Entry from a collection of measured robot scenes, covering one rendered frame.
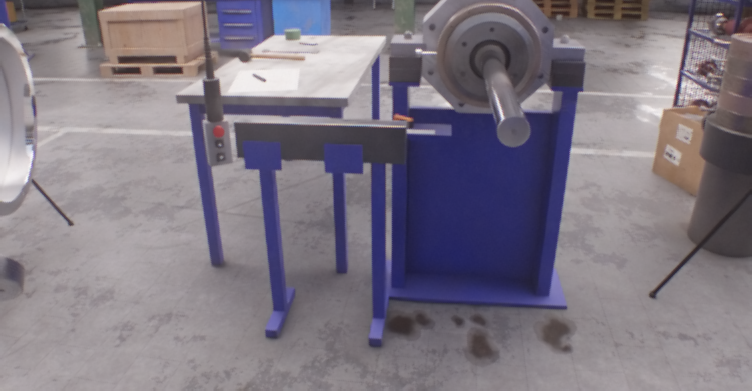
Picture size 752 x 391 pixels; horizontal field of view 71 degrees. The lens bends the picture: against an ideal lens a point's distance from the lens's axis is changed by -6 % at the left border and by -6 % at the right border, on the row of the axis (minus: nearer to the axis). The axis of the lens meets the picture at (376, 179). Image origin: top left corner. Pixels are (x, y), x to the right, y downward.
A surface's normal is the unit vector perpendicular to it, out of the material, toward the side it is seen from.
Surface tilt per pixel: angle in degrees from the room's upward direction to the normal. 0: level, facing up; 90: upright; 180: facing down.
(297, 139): 90
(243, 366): 0
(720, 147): 90
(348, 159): 90
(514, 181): 90
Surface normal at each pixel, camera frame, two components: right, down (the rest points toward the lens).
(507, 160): -0.12, 0.40
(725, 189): -0.75, 0.27
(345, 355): 0.00, -0.91
